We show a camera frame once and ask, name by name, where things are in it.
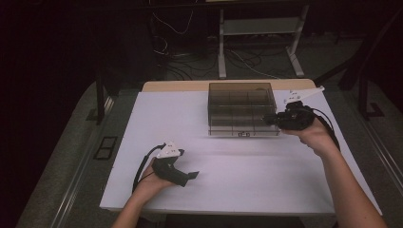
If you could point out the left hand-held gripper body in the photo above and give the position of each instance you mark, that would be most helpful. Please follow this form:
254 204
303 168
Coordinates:
168 151

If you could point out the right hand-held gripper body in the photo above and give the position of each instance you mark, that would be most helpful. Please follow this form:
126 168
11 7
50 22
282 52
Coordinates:
296 118

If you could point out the dark transparent drawer box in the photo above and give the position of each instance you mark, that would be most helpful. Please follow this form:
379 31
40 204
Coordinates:
237 95

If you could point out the person's right hand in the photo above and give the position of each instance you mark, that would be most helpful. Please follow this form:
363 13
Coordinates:
316 139

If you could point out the person's left hand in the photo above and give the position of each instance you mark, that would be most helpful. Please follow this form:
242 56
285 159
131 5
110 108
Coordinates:
148 185

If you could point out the white board sheet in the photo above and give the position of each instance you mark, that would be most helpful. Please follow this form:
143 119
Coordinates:
237 171

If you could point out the wooden table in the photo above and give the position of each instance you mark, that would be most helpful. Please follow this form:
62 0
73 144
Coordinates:
177 85

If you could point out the black metal stand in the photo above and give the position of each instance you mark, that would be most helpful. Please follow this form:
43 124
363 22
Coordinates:
363 95
100 95

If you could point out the white metal stand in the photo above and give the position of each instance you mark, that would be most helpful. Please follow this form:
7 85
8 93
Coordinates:
259 26

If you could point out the black floor outlet frame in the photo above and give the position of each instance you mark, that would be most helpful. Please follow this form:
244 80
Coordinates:
105 148

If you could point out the metal floor rail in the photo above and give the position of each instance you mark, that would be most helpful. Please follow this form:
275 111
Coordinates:
383 152
76 180

